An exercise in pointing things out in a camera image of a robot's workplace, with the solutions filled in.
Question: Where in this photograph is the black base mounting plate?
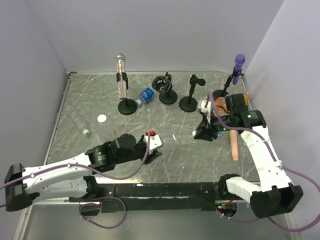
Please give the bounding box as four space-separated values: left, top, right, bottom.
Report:
68 182 248 213

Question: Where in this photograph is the orange round bottle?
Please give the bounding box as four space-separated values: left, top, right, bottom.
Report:
243 91 250 105

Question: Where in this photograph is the aluminium rail frame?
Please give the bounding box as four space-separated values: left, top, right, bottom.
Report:
15 73 300 240

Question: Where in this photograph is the orange square bottle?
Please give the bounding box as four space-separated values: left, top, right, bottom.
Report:
215 97 230 116

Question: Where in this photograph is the clear bottle at left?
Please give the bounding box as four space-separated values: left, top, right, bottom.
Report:
66 105 90 136

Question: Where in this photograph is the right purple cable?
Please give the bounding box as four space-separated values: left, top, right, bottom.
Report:
207 91 320 233

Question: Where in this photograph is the white blue Pocari cap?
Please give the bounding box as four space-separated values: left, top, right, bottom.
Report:
192 130 199 137

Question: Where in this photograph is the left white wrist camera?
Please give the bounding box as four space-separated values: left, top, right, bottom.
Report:
143 130 163 153

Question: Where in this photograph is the black shock mount stand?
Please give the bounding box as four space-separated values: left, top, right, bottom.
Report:
151 72 178 105

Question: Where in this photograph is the clear white-capped tea bottle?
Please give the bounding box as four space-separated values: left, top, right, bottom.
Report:
95 114 120 143

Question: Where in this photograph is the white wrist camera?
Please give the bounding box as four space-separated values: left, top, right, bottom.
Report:
143 130 163 153
197 100 212 117

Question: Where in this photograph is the black purple microphone stand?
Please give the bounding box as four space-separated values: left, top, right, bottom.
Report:
212 67 242 100

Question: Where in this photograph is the black empty clip stand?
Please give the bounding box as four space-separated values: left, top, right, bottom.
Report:
179 74 206 113

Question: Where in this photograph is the pink beige microphone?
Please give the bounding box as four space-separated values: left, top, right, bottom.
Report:
229 130 239 161

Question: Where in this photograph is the blue label water bottle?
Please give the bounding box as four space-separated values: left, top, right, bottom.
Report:
135 87 155 106

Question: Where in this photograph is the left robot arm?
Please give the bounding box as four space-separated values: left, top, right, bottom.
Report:
2 131 163 212

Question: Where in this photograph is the purple cable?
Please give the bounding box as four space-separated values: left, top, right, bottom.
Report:
207 91 320 233
0 133 152 210

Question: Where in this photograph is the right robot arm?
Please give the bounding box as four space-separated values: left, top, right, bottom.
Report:
192 93 304 219

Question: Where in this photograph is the black glitter microphone stand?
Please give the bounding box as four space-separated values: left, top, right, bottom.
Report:
116 72 138 116

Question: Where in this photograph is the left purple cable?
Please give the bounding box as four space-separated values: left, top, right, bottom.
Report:
0 133 152 210

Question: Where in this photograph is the clear Pocari bottle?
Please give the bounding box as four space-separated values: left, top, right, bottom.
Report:
172 133 195 146

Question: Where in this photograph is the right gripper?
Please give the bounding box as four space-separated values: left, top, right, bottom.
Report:
194 110 236 142

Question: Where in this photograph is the glitter silver microphone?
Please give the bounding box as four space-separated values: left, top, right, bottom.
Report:
115 53 129 100

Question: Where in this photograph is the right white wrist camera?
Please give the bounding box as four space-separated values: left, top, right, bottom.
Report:
197 100 212 117

